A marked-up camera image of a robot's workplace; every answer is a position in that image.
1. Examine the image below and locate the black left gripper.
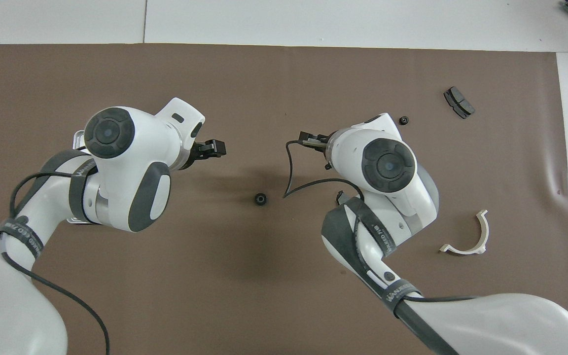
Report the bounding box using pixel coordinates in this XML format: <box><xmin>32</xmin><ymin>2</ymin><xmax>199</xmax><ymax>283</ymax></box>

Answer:
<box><xmin>179</xmin><ymin>140</ymin><xmax>227</xmax><ymax>171</ymax></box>

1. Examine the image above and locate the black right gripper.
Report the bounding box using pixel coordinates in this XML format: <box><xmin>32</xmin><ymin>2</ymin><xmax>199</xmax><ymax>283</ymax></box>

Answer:
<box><xmin>299</xmin><ymin>131</ymin><xmax>334</xmax><ymax>171</ymax></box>

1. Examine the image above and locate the silver metal tray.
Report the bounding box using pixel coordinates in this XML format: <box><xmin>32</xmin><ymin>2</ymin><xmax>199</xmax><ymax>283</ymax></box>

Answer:
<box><xmin>66</xmin><ymin>130</ymin><xmax>98</xmax><ymax>225</ymax></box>

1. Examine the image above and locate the brown paper mat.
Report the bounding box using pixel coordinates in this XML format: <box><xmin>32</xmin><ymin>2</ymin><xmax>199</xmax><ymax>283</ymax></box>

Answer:
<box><xmin>0</xmin><ymin>43</ymin><xmax>568</xmax><ymax>355</ymax></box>

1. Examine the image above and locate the short grey brake pad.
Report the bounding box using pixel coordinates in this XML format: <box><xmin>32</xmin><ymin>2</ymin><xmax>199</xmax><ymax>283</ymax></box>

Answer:
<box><xmin>443</xmin><ymin>86</ymin><xmax>476</xmax><ymax>120</ymax></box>

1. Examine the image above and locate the white half-ring clamp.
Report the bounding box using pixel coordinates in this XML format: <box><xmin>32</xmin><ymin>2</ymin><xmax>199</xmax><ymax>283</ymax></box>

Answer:
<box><xmin>439</xmin><ymin>210</ymin><xmax>490</xmax><ymax>255</ymax></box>

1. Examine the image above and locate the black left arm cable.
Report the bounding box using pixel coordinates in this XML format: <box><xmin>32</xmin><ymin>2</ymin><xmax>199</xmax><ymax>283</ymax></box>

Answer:
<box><xmin>0</xmin><ymin>170</ymin><xmax>112</xmax><ymax>355</ymax></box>

